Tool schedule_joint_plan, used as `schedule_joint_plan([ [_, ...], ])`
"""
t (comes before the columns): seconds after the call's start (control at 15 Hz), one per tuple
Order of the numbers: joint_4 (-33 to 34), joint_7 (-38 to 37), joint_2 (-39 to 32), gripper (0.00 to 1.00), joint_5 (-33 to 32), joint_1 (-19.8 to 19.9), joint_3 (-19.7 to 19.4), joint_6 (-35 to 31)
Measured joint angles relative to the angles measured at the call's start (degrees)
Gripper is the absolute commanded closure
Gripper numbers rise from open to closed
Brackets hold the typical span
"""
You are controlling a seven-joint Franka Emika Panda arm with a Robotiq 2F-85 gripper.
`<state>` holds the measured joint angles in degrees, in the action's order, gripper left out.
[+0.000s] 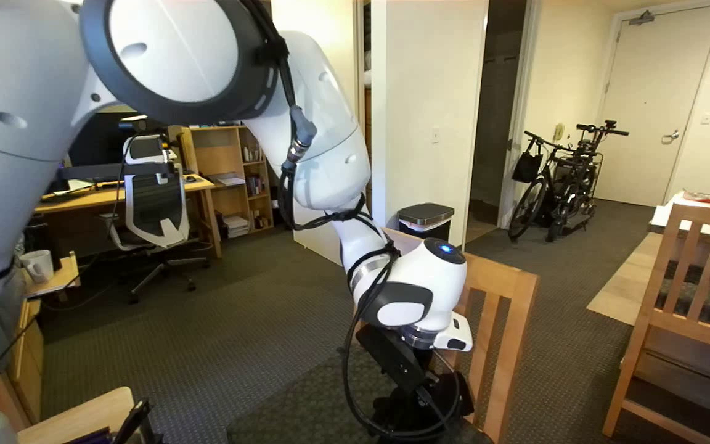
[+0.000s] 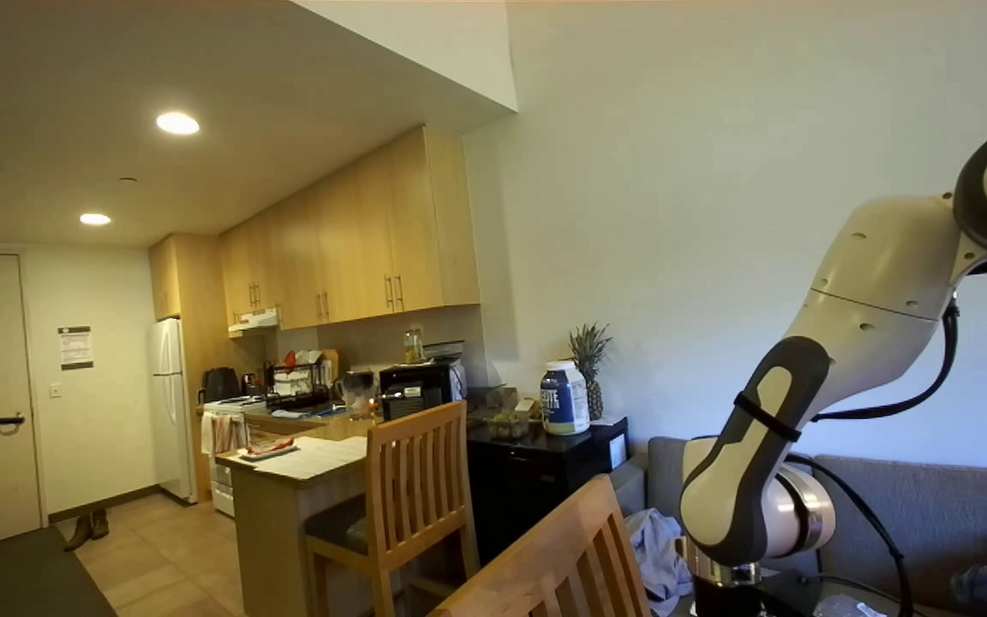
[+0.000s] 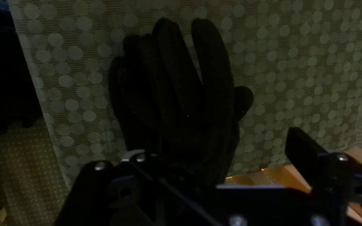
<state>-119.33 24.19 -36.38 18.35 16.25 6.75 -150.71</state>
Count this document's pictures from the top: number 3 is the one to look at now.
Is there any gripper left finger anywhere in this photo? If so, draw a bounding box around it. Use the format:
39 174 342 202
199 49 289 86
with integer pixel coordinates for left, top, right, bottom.
54 150 222 226

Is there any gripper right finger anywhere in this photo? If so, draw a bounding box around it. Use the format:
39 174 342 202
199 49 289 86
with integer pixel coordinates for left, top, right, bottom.
284 127 362 226

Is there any brown wooden board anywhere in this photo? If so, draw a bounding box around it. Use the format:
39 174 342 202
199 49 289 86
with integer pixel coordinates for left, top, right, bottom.
225 147 362 226

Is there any dotted beige cloth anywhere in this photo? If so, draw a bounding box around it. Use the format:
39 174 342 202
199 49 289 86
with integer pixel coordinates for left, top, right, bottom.
8 0 362 190

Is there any black knit glove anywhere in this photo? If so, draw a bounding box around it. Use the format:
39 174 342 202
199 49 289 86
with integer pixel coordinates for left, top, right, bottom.
108 17 254 189

